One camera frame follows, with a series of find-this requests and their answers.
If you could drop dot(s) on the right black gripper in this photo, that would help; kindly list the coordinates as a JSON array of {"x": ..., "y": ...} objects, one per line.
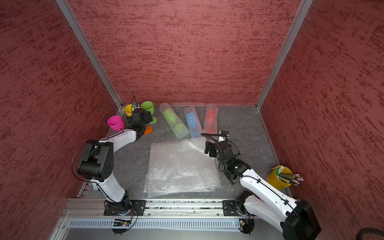
[{"x": 208, "y": 145}]

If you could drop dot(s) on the red glass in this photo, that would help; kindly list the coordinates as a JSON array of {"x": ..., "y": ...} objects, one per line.
[{"x": 210, "y": 122}]

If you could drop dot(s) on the orange glass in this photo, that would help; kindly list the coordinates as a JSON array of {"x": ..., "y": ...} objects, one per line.
[{"x": 148, "y": 130}]

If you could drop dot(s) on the bright green wine glass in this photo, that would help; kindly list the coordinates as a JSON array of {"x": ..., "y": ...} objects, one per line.
[{"x": 149, "y": 106}]

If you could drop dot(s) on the yellow glass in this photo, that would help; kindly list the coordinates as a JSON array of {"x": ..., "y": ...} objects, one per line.
[{"x": 129, "y": 110}]

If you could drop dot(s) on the pink glass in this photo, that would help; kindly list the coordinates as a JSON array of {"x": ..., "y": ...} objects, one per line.
[{"x": 116, "y": 123}]

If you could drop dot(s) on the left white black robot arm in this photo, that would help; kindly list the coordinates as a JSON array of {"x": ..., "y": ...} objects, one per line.
[{"x": 96, "y": 164}]

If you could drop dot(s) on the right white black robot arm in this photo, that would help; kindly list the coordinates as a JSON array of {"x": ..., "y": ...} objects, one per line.
[{"x": 295, "y": 219}]

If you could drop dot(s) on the blue glass in bubble wrap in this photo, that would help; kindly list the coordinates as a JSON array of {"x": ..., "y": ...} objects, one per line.
[{"x": 193, "y": 122}]

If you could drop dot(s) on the yellow pen cup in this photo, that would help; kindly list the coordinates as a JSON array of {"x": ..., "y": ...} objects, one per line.
[{"x": 274, "y": 180}]

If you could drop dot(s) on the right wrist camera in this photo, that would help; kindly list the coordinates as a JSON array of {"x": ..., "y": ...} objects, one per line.
[{"x": 223, "y": 136}]

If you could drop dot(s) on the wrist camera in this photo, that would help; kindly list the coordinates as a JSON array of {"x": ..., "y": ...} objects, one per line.
[
  {"x": 135, "y": 105},
  {"x": 223, "y": 136}
]

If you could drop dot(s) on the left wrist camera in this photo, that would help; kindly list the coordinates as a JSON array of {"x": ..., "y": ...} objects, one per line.
[{"x": 135, "y": 105}]

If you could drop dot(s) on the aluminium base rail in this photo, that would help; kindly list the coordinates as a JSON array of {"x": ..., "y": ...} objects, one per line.
[{"x": 164, "y": 214}]

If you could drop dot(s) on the right aluminium corner post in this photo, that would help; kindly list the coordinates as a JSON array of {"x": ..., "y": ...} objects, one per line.
[{"x": 291, "y": 35}]

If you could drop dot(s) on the aluminium corner post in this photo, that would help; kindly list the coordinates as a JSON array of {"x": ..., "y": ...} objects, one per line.
[
  {"x": 291, "y": 35},
  {"x": 82, "y": 38}
]

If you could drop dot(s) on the left aluminium corner post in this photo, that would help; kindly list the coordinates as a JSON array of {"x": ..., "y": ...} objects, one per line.
[{"x": 82, "y": 38}]

